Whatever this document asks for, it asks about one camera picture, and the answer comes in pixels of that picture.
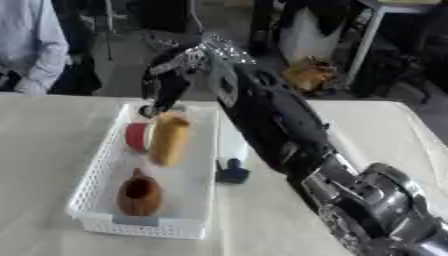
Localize tan oblong bread toy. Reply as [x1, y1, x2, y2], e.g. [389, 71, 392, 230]
[147, 111, 193, 168]

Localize brown bag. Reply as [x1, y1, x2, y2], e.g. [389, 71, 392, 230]
[281, 55, 342, 93]

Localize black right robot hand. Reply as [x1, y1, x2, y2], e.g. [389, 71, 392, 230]
[140, 49, 200, 120]

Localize black and white bag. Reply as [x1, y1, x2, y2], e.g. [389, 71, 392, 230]
[276, 0, 354, 66]

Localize black chair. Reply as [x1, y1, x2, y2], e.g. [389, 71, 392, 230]
[127, 0, 207, 51]

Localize red and white round toy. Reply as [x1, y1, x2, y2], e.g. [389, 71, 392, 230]
[124, 121, 158, 154]

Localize person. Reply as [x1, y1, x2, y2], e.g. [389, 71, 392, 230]
[0, 0, 74, 96]

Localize white perforated plastic basket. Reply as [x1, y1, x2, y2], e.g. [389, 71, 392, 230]
[64, 102, 223, 240]

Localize white table leg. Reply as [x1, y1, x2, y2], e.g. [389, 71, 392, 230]
[343, 0, 441, 88]

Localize brown wooden cup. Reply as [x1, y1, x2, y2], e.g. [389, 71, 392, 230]
[115, 167, 165, 217]

